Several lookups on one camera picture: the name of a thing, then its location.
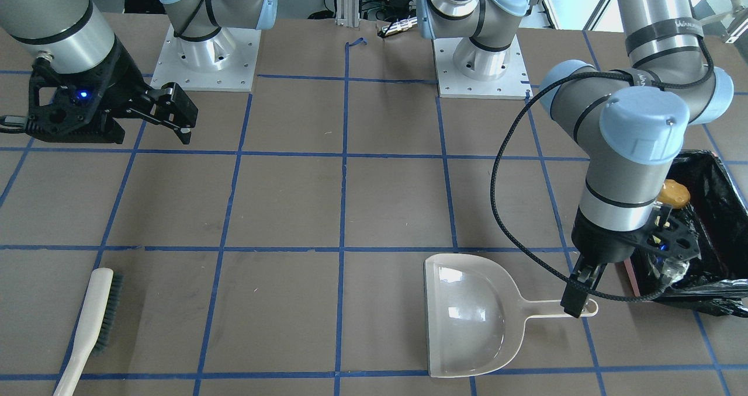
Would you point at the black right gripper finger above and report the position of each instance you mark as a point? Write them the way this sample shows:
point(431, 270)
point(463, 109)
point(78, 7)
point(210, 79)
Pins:
point(168, 106)

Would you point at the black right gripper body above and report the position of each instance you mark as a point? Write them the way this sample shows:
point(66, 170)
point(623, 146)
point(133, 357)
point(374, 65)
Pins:
point(121, 82)

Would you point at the beige hand brush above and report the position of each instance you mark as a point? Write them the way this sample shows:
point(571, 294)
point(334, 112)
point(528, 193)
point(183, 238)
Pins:
point(95, 323)

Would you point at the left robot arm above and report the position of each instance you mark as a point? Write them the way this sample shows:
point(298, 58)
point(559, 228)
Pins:
point(631, 123)

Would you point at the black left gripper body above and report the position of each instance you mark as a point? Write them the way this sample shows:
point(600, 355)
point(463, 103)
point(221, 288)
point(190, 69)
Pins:
point(602, 243)

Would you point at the beige plastic dustpan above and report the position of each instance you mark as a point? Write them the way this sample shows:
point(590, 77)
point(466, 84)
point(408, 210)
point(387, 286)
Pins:
point(476, 315)

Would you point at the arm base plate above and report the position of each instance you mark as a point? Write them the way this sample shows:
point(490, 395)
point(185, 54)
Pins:
point(465, 71)
point(225, 63)

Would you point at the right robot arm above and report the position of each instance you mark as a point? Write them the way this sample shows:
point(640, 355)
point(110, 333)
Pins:
point(75, 37)

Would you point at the brown toy potato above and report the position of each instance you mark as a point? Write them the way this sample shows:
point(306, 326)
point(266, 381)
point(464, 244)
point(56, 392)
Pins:
point(674, 194)

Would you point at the pink bin with black bag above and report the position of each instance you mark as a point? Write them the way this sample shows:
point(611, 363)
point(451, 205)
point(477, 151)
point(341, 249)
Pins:
point(715, 282)

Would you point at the aluminium profile post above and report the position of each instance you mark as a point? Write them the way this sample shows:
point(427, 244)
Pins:
point(347, 13)

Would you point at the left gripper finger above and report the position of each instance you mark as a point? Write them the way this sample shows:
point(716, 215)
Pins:
point(584, 277)

